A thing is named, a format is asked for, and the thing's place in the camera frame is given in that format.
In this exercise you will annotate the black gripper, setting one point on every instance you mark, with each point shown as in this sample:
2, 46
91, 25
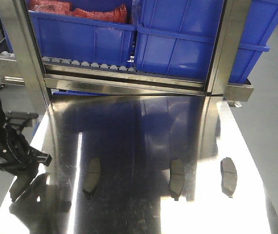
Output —
17, 157

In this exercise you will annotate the large blue bin left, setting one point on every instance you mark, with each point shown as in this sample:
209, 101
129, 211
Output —
75, 38

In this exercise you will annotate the large blue bin right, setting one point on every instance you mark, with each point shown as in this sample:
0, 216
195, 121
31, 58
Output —
177, 37

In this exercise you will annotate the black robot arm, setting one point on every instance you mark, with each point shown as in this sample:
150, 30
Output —
17, 157

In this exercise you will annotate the red plastic bags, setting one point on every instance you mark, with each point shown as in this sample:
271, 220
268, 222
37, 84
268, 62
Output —
118, 15

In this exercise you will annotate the stainless steel rack frame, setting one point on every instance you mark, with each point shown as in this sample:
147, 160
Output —
39, 77

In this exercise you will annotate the brake pad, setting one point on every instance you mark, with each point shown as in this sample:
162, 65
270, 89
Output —
92, 177
229, 176
177, 179
19, 186

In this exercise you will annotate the large blue bin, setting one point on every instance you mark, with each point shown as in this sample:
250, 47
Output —
177, 37
75, 38

